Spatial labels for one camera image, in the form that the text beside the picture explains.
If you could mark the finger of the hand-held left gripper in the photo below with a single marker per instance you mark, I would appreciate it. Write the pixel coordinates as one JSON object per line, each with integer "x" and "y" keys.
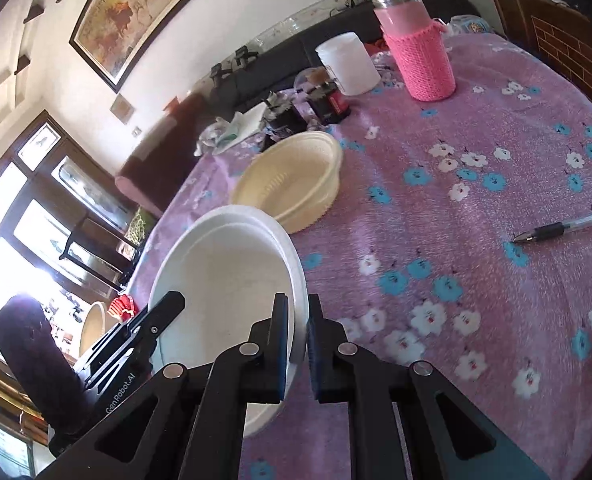
{"x": 146, "y": 325}

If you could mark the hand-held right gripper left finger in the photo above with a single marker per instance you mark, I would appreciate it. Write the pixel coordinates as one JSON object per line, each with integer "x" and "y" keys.
{"x": 282, "y": 340}

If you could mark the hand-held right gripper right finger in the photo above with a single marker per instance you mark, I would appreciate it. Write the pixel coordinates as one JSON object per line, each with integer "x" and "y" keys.
{"x": 313, "y": 350}

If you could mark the large red flower plate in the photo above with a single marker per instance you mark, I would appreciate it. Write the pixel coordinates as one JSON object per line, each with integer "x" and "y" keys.
{"x": 122, "y": 307}

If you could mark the white bowl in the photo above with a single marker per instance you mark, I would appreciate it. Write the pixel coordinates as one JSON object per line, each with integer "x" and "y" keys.
{"x": 231, "y": 270}

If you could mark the cream ribbed bowl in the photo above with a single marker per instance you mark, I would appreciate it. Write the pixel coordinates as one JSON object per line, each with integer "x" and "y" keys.
{"x": 286, "y": 175}

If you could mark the green seat cushion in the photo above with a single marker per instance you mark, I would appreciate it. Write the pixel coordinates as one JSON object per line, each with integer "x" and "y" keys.
{"x": 141, "y": 225}

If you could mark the dark wooden chair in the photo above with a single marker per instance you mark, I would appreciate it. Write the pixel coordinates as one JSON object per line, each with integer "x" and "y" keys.
{"x": 91, "y": 240}

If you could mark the brown armchair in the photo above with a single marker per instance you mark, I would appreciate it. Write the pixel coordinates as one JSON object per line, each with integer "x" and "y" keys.
{"x": 151, "y": 170}

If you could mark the wooden glass door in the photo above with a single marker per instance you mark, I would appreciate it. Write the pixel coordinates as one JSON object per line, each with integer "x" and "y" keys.
{"x": 26, "y": 200}

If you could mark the folded white towel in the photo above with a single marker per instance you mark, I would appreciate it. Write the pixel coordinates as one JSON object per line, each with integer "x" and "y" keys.
{"x": 246, "y": 122}

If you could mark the red flat object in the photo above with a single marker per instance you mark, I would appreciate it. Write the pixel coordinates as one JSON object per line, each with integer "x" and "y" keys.
{"x": 172, "y": 104}

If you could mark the black battery charger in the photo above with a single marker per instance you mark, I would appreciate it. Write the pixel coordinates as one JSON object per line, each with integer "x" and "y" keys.
{"x": 286, "y": 115}

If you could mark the brown jar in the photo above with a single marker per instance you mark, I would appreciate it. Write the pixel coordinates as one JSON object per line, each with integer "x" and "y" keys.
{"x": 331, "y": 105}

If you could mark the black device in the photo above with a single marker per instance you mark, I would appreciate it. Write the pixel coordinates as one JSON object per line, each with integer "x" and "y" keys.
{"x": 245, "y": 56}
{"x": 218, "y": 74}

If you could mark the black ballpoint pen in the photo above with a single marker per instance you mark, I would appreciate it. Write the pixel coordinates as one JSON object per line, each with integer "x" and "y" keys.
{"x": 550, "y": 231}

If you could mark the black sofa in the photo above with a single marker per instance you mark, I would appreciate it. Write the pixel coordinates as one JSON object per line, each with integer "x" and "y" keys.
{"x": 286, "y": 55}

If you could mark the white plastic container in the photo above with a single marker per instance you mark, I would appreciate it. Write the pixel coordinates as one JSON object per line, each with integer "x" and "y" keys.
{"x": 348, "y": 62}

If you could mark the framed horse painting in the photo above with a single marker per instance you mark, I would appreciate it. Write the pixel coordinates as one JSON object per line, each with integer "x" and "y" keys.
{"x": 141, "y": 15}

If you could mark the pink knit-sleeved bottle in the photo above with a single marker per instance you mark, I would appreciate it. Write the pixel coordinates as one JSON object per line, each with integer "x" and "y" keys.
{"x": 420, "y": 55}

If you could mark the blue patterned pouch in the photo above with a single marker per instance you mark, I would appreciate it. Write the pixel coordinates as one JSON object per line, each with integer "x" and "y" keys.
{"x": 468, "y": 25}

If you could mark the wooden cabinet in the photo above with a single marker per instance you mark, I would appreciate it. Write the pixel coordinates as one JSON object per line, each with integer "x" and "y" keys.
{"x": 565, "y": 50}

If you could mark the small wall plaque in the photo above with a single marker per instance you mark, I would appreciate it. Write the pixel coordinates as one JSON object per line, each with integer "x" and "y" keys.
{"x": 122, "y": 108}

